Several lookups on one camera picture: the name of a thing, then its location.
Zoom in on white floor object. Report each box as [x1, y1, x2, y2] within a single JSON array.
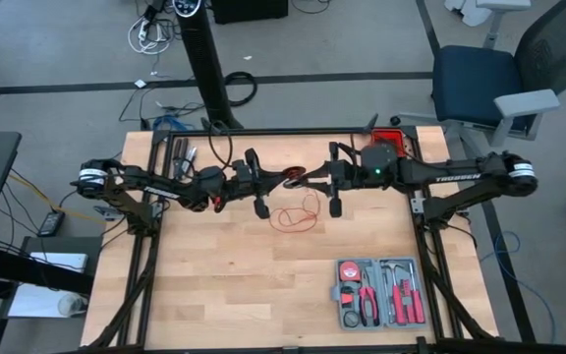
[[443, 0, 491, 27]]

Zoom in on black tower fan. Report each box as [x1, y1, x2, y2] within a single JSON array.
[[172, 0, 245, 132]]

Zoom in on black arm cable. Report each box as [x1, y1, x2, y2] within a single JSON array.
[[207, 120, 235, 171], [334, 141, 368, 163]]

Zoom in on red-handled pliers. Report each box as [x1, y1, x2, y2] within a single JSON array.
[[359, 267, 381, 327]]

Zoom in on thin blue floor cable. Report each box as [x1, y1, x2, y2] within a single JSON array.
[[479, 230, 558, 344]]

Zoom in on black power adapter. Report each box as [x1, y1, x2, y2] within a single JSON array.
[[36, 209, 67, 238]]

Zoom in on blue coiled floor cable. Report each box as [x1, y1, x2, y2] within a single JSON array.
[[152, 113, 196, 133]]

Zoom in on black wire stripper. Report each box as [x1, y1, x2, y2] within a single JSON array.
[[172, 137, 190, 181]]

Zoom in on grey tool kit case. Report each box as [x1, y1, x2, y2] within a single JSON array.
[[330, 256, 429, 330]]

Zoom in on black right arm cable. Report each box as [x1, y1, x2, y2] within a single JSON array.
[[334, 141, 368, 163]]

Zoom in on red-handled claw hammer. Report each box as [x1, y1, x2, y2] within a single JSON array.
[[380, 263, 408, 325]]

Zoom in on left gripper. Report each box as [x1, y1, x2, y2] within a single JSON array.
[[211, 147, 295, 220]]

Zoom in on thin red wire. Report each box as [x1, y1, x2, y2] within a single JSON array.
[[266, 189, 323, 234]]

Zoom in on red plastic bin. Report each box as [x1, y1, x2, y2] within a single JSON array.
[[369, 128, 408, 157]]

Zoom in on black coiled floor cable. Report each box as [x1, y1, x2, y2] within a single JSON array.
[[223, 71, 258, 108]]

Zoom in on red-handled screwdriver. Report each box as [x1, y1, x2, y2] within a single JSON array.
[[408, 262, 425, 325]]

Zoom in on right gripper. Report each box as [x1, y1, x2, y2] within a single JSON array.
[[297, 141, 403, 219]]

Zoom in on red tape measure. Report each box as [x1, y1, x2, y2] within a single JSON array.
[[339, 261, 362, 282]]

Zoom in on black floor box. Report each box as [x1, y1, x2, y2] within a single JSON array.
[[211, 0, 290, 26]]

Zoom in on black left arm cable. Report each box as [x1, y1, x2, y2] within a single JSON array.
[[207, 120, 235, 171]]

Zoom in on white power strip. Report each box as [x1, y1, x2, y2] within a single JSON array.
[[127, 14, 174, 56]]

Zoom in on blue grey office chair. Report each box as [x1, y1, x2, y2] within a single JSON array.
[[391, 0, 566, 148]]

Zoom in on silver black pliers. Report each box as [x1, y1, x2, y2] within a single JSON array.
[[183, 145, 198, 178]]

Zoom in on black table frame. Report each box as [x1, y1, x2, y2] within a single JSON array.
[[56, 113, 566, 354]]

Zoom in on black wire spool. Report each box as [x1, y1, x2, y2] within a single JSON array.
[[282, 165, 309, 191]]

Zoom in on clear plastic cup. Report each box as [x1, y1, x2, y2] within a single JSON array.
[[57, 293, 89, 318]]

